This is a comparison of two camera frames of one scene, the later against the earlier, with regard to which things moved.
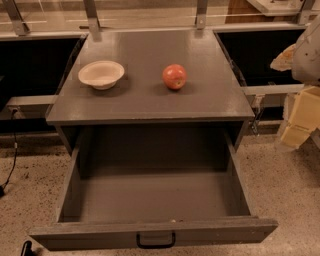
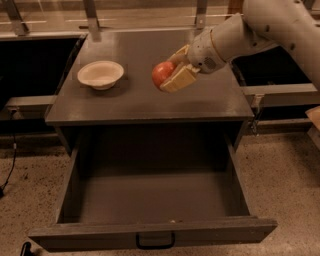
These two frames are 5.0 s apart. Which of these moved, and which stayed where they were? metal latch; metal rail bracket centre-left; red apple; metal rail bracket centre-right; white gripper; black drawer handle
Moved: red apple; white gripper
Stayed: metal latch; black drawer handle; metal rail bracket centre-right; metal rail bracket centre-left
